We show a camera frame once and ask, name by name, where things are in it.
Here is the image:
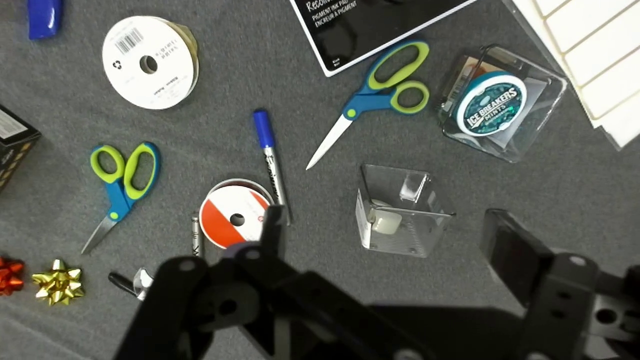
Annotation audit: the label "black cardboard box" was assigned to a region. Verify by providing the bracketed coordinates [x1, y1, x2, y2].
[0, 104, 42, 194]

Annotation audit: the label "shiny blue object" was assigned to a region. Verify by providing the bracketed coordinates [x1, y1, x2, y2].
[27, 0, 64, 40]

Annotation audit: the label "blue capped silver marker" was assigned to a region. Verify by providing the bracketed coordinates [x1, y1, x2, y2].
[252, 109, 294, 226]

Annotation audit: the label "white spool of gold ribbon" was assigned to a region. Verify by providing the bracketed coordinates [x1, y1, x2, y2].
[101, 15, 200, 111]

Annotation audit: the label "white label sheets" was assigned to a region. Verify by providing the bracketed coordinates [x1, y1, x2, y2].
[502, 0, 640, 151]

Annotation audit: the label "red gift bow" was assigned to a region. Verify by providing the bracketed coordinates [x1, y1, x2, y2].
[0, 257, 25, 296]

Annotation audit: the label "gold gift bow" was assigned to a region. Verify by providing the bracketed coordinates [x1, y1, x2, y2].
[32, 258, 85, 306]

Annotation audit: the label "red and white ribbon spool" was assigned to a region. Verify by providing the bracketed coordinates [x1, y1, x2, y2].
[198, 178, 276, 250]

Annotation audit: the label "clear plastic cup with tin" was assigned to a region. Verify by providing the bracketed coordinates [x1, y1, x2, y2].
[438, 44, 569, 164]

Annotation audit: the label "small white block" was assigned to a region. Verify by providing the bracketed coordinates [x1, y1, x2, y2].
[369, 199, 404, 235]

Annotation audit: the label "black ink pad package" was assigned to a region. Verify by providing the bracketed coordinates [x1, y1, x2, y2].
[289, 0, 477, 78]

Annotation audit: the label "round teal mint tin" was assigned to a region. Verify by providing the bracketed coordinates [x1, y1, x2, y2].
[455, 70, 529, 137]

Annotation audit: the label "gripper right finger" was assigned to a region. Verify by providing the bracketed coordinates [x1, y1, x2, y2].
[481, 208, 640, 360]

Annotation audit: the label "empty clear plastic cup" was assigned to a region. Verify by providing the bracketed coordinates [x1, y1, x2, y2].
[355, 163, 456, 259]

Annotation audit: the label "blue green scissors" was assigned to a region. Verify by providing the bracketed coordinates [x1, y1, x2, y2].
[80, 141, 162, 255]
[305, 39, 431, 171]

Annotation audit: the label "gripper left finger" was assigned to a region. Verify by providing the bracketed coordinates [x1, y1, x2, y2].
[114, 204, 431, 360]

